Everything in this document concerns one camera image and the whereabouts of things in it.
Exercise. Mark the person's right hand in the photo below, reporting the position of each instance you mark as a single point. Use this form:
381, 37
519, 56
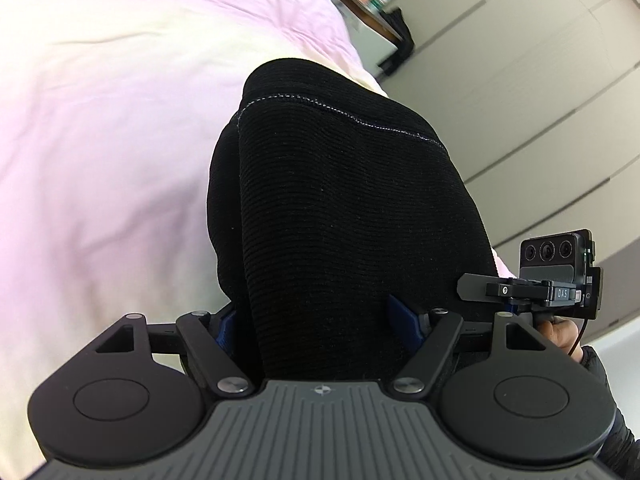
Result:
562, 337

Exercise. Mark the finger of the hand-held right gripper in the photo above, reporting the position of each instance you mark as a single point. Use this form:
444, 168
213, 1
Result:
472, 286

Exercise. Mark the pink floral blanket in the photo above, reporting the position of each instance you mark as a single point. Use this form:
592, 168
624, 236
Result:
110, 150

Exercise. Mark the black knit pants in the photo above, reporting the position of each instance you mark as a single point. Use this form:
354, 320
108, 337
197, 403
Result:
345, 230

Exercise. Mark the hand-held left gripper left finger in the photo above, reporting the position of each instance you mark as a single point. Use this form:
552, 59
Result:
227, 327

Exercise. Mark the black chair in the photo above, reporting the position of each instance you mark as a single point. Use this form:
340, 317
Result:
397, 40

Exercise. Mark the beige wardrobe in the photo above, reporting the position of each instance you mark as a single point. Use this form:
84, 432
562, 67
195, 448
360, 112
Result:
520, 85

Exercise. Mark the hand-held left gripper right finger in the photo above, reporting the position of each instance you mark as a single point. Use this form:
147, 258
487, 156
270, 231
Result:
402, 317

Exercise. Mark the wooden desk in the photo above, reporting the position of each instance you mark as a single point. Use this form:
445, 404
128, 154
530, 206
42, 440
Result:
362, 5

